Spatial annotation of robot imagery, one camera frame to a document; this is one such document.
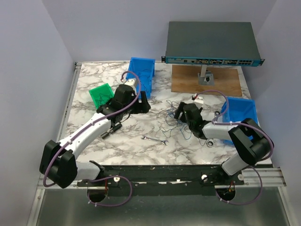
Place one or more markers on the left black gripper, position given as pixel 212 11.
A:
pixel 143 107

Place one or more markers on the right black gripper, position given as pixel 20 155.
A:
pixel 181 105

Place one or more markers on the green plastic bin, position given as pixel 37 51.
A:
pixel 101 95

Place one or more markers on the blue bin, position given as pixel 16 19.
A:
pixel 144 68
pixel 239 109

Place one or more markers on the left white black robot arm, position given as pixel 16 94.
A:
pixel 59 159

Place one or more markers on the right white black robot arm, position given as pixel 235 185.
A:
pixel 251 143

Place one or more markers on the black T-shaped tool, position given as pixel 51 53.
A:
pixel 112 130

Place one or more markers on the brown wooden board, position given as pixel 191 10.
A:
pixel 195 79

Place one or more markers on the small open-end wrench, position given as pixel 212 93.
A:
pixel 164 142

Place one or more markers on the ratcheting combination wrench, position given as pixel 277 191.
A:
pixel 210 141

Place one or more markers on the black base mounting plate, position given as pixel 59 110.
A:
pixel 160 190

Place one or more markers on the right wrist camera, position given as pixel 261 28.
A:
pixel 197 100

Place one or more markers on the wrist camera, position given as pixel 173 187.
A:
pixel 197 100
pixel 132 83

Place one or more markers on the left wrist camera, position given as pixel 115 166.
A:
pixel 132 83

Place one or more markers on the grey metal switch stand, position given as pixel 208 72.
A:
pixel 205 77

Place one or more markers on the teal network switch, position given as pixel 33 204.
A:
pixel 212 43

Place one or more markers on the aluminium frame rail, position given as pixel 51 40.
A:
pixel 258 176

